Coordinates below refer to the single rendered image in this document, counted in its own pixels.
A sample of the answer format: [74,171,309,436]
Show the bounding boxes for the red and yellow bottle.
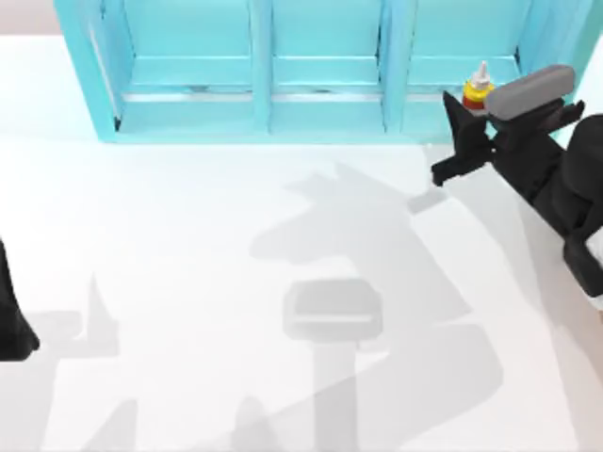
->
[461,59,494,114]

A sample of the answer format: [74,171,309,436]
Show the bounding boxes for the pale grey rounded box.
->
[484,64,578,121]

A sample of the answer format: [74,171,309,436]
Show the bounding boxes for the light blue rack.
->
[52,0,593,145]

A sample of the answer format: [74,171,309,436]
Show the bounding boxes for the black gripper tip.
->
[0,238,41,363]

